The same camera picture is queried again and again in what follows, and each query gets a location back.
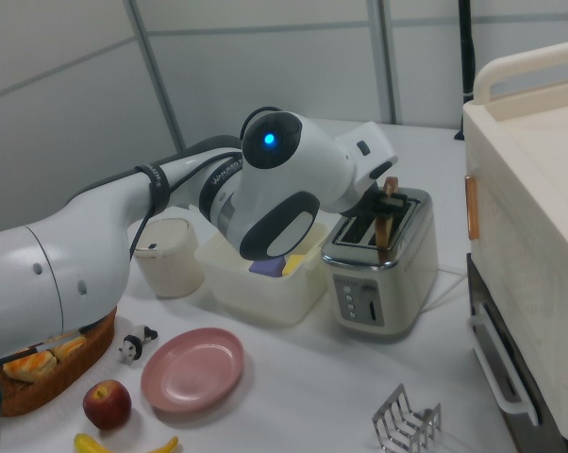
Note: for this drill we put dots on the panda figurine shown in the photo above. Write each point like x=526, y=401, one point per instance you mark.
x=134, y=347

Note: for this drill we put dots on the yellow banana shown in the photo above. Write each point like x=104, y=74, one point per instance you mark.
x=88, y=444

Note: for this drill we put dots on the chrome and cream toaster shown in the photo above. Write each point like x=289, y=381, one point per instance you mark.
x=397, y=283

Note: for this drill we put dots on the cream countertop oven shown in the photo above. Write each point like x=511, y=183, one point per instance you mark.
x=524, y=189

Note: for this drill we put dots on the brown wicker basket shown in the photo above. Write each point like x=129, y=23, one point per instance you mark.
x=67, y=377

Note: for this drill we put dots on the cream lidded trash can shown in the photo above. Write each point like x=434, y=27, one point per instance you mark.
x=168, y=269

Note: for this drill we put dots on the slice of toast bread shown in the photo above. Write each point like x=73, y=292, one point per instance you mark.
x=387, y=231

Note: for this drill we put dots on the red apple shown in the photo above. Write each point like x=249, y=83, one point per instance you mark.
x=107, y=405

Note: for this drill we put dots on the yellow cube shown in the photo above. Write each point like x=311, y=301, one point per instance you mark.
x=295, y=264

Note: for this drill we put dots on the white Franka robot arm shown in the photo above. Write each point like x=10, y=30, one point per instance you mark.
x=76, y=264

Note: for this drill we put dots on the upper striped bread roll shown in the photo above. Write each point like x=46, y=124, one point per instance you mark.
x=29, y=365

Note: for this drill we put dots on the metal toast rack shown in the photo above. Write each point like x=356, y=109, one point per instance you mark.
x=402, y=422

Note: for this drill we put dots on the black pole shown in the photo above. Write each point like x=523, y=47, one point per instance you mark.
x=466, y=47

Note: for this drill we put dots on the white plastic tub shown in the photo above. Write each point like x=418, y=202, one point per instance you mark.
x=265, y=302

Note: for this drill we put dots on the pink plate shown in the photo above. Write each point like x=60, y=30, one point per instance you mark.
x=194, y=370

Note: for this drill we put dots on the purple cube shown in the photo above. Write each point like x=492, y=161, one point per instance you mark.
x=267, y=268

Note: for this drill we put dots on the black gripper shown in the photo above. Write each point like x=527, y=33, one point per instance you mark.
x=366, y=200

